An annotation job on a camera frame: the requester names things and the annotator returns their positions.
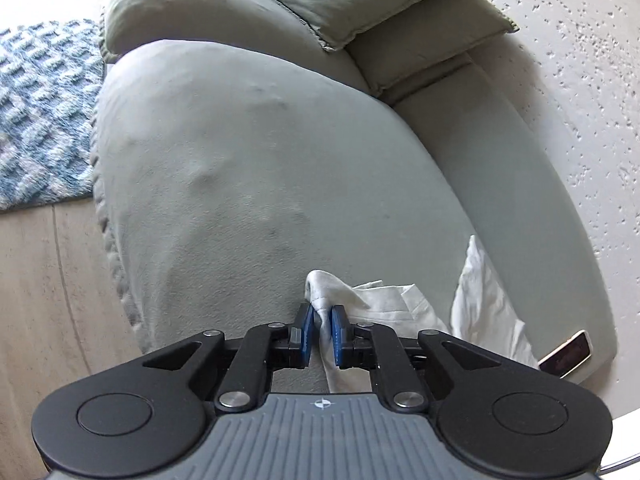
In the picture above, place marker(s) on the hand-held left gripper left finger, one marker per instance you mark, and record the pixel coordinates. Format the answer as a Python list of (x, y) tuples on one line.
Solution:
[(306, 332)]

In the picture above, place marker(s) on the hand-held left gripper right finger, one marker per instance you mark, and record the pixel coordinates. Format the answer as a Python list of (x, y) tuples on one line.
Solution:
[(340, 334)]

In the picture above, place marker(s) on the white cloth garment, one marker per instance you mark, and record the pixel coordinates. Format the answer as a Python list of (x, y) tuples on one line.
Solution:
[(400, 305)]

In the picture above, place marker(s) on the grey-green sofa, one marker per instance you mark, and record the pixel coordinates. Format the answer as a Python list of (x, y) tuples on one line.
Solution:
[(280, 175)]

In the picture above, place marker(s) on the smartphone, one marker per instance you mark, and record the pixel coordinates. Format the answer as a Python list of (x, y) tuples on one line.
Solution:
[(566, 355)]

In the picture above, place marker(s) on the blue patterned rug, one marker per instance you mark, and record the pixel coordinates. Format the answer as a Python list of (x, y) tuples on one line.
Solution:
[(42, 115)]

